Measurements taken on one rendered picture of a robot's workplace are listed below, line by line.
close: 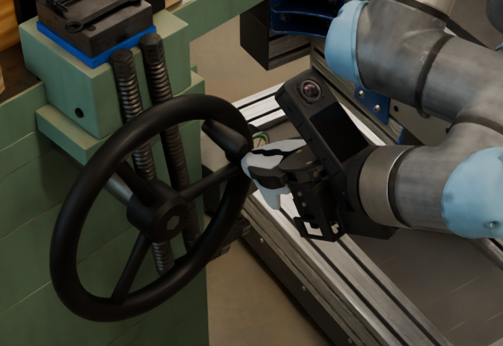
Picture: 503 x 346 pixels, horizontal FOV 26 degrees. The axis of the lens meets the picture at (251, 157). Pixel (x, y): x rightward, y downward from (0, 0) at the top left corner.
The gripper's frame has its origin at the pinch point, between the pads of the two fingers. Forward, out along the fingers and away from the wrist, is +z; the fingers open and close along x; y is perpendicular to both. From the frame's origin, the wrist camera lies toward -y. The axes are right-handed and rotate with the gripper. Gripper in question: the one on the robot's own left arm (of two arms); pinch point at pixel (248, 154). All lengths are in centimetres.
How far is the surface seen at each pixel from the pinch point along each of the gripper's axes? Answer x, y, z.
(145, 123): -9.1, -8.6, 1.5
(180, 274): -6.2, 13.6, 14.9
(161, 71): -0.9, -10.6, 8.7
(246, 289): 38, 56, 81
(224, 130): -1.3, -3.6, 0.6
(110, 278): -4.6, 19.1, 39.0
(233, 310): 32, 57, 79
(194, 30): 13.5, -9.5, 22.3
